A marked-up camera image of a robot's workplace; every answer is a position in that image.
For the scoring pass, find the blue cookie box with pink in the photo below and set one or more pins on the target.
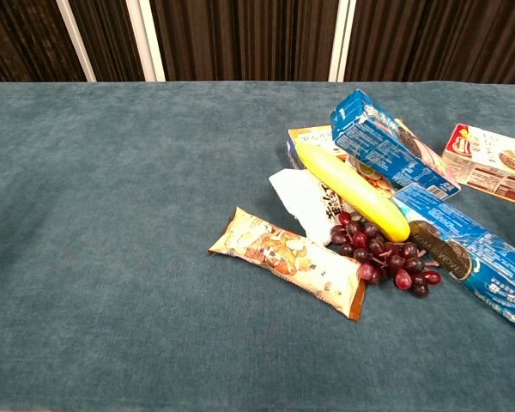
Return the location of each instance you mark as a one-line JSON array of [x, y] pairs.
[[369, 141]]

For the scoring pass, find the white snack bag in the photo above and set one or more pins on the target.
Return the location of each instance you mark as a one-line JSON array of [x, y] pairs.
[[304, 201]]

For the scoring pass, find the beige nut snack packet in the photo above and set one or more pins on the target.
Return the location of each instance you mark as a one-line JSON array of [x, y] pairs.
[[283, 257]]

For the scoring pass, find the orange and blue biscuit box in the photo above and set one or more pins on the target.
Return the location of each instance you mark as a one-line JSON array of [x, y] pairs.
[[313, 137]]

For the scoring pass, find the yellow banana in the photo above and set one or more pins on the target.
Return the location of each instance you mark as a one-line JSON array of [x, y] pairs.
[[356, 193]]

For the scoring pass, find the small egg biscuit packet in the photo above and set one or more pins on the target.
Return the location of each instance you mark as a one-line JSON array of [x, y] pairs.
[[373, 178]]

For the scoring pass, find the bunch of red grapes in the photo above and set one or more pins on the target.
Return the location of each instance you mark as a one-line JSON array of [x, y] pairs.
[[382, 253]]

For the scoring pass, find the teal velvet tablecloth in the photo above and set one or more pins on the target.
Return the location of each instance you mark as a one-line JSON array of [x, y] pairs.
[[111, 236]]

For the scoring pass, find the dark slatted partition panel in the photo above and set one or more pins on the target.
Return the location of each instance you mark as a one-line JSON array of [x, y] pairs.
[[438, 38], [244, 38], [107, 38], [21, 38]]

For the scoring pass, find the blue cookie box dark cookies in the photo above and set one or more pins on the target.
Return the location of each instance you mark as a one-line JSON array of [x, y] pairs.
[[476, 240]]

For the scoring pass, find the red and cream cake box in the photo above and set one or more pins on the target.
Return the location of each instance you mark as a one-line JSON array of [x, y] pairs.
[[480, 167]]

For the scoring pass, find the white partition post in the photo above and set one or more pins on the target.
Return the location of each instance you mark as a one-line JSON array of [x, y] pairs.
[[76, 43], [342, 43], [147, 43]]

